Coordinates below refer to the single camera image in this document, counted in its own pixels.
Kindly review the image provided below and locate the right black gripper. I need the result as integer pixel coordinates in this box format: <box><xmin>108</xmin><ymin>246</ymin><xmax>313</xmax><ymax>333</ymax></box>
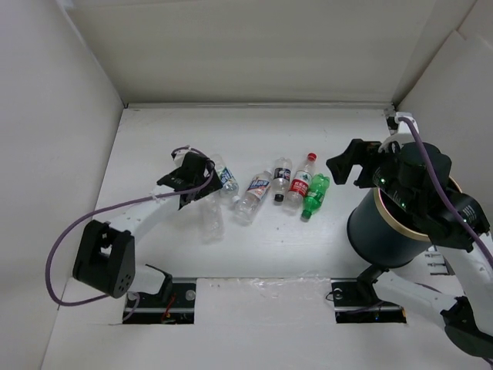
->
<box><xmin>327</xmin><ymin>136</ymin><xmax>420</xmax><ymax>214</ymax></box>

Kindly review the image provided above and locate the clear bottle green blue label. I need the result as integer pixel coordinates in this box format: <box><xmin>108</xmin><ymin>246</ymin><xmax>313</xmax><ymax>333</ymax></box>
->
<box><xmin>210</xmin><ymin>154</ymin><xmax>239</xmax><ymax>199</ymax></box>

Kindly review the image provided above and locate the clear plastic bottle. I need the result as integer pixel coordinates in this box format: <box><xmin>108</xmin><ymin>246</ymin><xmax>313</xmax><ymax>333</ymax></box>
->
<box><xmin>200</xmin><ymin>194</ymin><xmax>224</xmax><ymax>244</ymax></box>

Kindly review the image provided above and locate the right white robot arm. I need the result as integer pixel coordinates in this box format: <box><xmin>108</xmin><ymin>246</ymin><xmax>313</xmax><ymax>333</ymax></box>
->
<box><xmin>326</xmin><ymin>139</ymin><xmax>492</xmax><ymax>360</ymax></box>

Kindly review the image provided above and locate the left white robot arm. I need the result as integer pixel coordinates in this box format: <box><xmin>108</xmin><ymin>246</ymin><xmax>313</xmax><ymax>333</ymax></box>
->
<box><xmin>72</xmin><ymin>150</ymin><xmax>222</xmax><ymax>306</ymax></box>

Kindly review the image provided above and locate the dark bin with gold rim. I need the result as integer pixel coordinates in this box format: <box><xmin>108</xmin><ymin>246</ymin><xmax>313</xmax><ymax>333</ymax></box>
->
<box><xmin>345</xmin><ymin>177</ymin><xmax>465</xmax><ymax>269</ymax></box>

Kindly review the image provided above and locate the green plastic bottle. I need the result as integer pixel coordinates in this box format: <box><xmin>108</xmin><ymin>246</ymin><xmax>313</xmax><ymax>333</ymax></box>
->
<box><xmin>300</xmin><ymin>173</ymin><xmax>330</xmax><ymax>221</ymax></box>

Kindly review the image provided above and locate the clear bottle red label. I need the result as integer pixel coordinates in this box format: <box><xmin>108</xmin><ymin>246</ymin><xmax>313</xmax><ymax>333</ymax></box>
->
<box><xmin>283</xmin><ymin>153</ymin><xmax>317</xmax><ymax>215</ymax></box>

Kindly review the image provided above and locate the clear bottle blue orange label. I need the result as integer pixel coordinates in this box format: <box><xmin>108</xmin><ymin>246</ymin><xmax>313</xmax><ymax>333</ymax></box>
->
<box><xmin>233</xmin><ymin>168</ymin><xmax>273</xmax><ymax>226</ymax></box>

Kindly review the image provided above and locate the clear bottle black label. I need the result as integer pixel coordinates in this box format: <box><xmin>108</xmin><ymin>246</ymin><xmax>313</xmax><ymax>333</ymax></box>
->
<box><xmin>272</xmin><ymin>157</ymin><xmax>292</xmax><ymax>204</ymax></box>

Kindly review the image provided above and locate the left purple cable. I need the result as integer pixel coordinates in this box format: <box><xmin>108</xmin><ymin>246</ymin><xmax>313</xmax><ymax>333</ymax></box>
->
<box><xmin>45</xmin><ymin>146</ymin><xmax>215</xmax><ymax>308</ymax></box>

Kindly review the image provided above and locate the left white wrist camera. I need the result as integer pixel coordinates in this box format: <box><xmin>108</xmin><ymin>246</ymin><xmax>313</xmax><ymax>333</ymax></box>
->
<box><xmin>172</xmin><ymin>148</ymin><xmax>189</xmax><ymax>166</ymax></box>

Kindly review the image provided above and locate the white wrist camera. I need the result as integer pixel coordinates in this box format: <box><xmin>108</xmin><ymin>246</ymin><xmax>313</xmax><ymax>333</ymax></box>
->
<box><xmin>382</xmin><ymin>112</ymin><xmax>419</xmax><ymax>148</ymax></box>
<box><xmin>172</xmin><ymin>148</ymin><xmax>189</xmax><ymax>166</ymax></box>

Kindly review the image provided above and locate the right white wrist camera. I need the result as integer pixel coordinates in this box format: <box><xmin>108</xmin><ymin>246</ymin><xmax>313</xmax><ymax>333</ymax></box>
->
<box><xmin>382</xmin><ymin>112</ymin><xmax>419</xmax><ymax>148</ymax></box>

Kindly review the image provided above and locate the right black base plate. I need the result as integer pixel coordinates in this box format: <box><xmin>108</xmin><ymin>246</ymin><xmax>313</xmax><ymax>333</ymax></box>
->
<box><xmin>326</xmin><ymin>278</ymin><xmax>407</xmax><ymax>324</ymax></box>

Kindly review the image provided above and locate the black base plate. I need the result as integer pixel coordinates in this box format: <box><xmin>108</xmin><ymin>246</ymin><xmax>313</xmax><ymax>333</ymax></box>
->
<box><xmin>326</xmin><ymin>278</ymin><xmax>407</xmax><ymax>324</ymax></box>
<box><xmin>122</xmin><ymin>278</ymin><xmax>196</xmax><ymax>325</ymax></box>

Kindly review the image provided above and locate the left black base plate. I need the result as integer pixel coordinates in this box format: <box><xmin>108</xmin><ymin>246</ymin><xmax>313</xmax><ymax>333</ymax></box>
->
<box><xmin>122</xmin><ymin>278</ymin><xmax>196</xmax><ymax>325</ymax></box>

